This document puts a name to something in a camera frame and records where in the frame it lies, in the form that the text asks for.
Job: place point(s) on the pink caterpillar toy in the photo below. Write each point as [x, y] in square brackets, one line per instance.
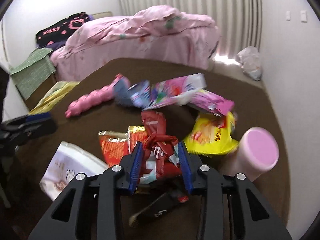
[96, 97]

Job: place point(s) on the green checkered cloth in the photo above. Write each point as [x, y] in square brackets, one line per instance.
[32, 72]

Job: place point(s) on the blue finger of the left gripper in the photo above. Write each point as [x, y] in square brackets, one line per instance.
[20, 130]

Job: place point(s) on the red snack wrapper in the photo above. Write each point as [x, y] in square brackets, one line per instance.
[160, 159]

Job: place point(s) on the white wall switch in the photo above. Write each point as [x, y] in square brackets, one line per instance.
[303, 16]

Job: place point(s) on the red orange foil wrapper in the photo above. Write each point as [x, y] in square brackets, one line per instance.
[115, 145]

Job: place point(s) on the yellow plastic trash bag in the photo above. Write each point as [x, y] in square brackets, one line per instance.
[53, 96]

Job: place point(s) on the white paper bowl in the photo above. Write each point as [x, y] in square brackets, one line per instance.
[68, 161]

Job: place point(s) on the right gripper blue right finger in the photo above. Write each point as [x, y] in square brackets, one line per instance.
[189, 164]

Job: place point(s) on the black kitty pillow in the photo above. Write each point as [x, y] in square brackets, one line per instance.
[56, 35]

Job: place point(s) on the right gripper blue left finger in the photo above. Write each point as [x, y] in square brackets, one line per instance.
[131, 166]

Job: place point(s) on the yellow chips bag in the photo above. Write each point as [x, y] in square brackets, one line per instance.
[212, 135]

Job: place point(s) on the white wall socket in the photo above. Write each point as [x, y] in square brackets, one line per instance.
[288, 15]

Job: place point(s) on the pink cylindrical bottle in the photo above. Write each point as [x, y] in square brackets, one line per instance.
[256, 154]

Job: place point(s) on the white plastic bag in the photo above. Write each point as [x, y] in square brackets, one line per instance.
[249, 59]

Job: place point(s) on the pink floral bed duvet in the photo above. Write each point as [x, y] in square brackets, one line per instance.
[160, 32]

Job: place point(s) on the blue wrapper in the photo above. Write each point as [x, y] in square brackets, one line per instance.
[138, 95]

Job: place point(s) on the striped window curtain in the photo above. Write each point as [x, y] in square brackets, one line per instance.
[239, 21]

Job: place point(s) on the pink snack wrapper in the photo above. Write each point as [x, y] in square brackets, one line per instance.
[188, 90]

